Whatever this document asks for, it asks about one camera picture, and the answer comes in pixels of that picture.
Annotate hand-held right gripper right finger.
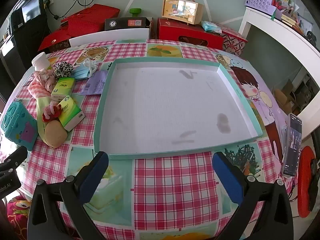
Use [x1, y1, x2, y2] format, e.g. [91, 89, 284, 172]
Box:
[212, 151, 294, 240]

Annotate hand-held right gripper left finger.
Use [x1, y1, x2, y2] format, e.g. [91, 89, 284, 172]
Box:
[27, 151, 109, 240]

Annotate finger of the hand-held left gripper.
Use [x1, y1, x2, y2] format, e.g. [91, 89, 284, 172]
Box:
[0, 145, 28, 173]

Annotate beige sponge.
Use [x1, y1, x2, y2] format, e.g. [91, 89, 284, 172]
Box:
[44, 120, 68, 148]

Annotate light green cloth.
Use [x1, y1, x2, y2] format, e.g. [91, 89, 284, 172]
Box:
[36, 96, 59, 145]

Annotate red and white scrunchie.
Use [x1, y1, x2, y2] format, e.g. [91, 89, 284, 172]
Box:
[42, 102, 62, 122]

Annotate green tissue pack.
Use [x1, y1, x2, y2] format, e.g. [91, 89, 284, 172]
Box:
[57, 95, 85, 132]
[51, 77, 76, 102]

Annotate pink striped cloth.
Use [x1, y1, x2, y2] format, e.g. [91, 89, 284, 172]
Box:
[27, 69, 57, 98]

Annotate teal-edged white cardboard tray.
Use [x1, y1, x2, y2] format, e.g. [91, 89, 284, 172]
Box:
[94, 57, 263, 161]

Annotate purple packet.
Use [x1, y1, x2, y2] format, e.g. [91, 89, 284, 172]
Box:
[80, 70, 108, 95]

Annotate leopard print scrunchie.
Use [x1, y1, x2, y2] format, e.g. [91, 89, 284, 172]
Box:
[53, 61, 74, 80]

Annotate blue face mask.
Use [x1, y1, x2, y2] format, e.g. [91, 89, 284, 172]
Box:
[72, 59, 98, 80]

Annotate teal tin box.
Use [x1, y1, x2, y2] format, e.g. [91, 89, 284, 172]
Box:
[0, 101, 38, 151]

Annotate printed plaid tablecloth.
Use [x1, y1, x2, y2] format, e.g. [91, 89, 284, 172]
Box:
[0, 39, 295, 240]

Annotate smartphone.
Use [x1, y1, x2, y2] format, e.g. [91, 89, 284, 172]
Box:
[281, 113, 302, 177]

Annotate cardboard boxes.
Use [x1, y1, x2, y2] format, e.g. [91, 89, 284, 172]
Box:
[272, 79, 303, 115]

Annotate white pill bottle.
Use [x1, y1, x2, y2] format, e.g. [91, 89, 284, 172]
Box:
[32, 52, 52, 71]

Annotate black cabinet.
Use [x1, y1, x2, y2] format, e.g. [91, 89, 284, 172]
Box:
[0, 15, 50, 98]

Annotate red gift box floral base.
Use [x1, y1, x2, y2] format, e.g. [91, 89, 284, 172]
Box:
[37, 27, 72, 53]

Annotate red patterned box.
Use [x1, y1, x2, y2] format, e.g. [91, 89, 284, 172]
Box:
[220, 25, 248, 57]

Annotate white foam board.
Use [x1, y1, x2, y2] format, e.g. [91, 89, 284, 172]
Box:
[69, 28, 150, 47]

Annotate black printer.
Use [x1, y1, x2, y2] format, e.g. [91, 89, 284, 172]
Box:
[10, 0, 49, 32]

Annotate blue wet wipes pack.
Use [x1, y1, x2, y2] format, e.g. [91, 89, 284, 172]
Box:
[201, 20, 222, 33]

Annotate white desk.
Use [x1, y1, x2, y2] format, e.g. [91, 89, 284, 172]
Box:
[239, 6, 320, 140]

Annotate red box with cutout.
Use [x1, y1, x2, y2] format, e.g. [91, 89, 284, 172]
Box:
[157, 18, 224, 49]

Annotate black box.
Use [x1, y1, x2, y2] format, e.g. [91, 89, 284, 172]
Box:
[104, 17, 153, 32]

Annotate stack of books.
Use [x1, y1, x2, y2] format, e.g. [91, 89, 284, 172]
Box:
[271, 0, 314, 34]

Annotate wooden box with handle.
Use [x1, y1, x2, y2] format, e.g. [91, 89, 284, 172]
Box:
[162, 0, 203, 26]

